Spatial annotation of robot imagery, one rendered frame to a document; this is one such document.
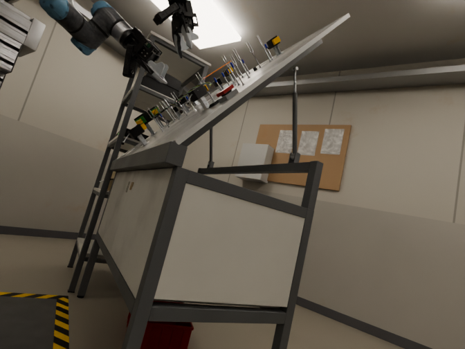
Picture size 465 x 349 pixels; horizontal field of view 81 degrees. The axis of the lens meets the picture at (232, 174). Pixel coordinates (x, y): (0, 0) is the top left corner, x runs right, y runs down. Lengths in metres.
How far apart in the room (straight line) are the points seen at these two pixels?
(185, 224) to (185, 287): 0.19
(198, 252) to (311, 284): 2.31
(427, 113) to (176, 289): 2.89
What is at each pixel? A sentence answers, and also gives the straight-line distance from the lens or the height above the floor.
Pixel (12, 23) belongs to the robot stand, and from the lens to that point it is 1.08.
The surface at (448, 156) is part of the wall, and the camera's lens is 3.13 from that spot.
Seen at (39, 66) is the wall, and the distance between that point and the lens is 3.57.
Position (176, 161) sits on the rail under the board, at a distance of 0.82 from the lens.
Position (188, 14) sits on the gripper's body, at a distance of 1.24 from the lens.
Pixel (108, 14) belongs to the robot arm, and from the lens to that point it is 1.20.
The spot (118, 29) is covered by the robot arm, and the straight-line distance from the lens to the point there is 1.16.
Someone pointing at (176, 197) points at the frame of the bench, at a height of 0.71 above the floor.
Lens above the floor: 0.69
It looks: 9 degrees up
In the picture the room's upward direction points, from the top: 14 degrees clockwise
